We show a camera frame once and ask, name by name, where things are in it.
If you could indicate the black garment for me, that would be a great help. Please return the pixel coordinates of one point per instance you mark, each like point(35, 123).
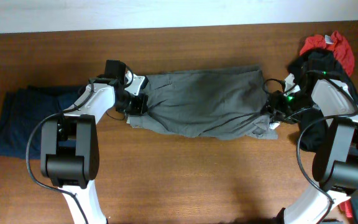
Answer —
point(326, 89)

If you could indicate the grey shorts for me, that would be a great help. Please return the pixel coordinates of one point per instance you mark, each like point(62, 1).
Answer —
point(224, 103)

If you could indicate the navy blue garment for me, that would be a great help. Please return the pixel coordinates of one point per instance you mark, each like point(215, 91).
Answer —
point(23, 109)

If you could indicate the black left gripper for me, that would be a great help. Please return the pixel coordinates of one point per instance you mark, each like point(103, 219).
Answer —
point(140, 106)

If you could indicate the red garment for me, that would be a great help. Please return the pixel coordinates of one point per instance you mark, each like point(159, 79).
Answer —
point(337, 44)

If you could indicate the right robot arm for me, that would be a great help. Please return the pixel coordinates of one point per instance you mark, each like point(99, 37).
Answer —
point(334, 177)

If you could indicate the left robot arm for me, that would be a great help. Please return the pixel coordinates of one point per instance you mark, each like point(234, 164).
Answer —
point(69, 148)

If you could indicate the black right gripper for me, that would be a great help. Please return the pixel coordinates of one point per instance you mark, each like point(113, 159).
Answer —
point(274, 101)

